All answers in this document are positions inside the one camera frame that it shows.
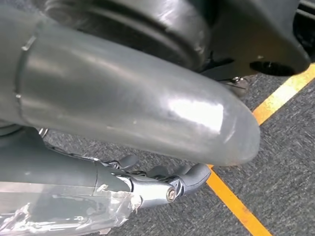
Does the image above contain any clear plastic wrap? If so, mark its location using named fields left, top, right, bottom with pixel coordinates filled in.
left=0, top=182, right=144, bottom=236

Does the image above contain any black robot foot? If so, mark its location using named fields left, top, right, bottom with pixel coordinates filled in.
left=219, top=76, right=250, bottom=98

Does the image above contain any yellow floor tape square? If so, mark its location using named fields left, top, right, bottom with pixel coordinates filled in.
left=206, top=63, right=315, bottom=236

